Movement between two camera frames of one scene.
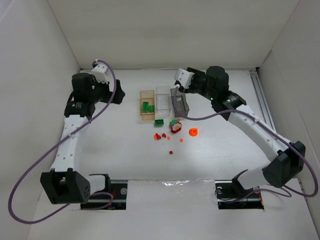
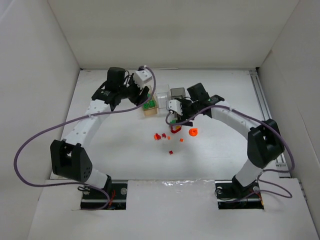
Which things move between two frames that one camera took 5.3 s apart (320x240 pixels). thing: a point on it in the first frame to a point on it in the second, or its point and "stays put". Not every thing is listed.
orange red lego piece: [157, 136] stays put
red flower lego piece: [176, 127] stays put
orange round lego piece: [193, 132] stays put
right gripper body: [189, 88] to [183, 116]
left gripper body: [113, 92] to [139, 95]
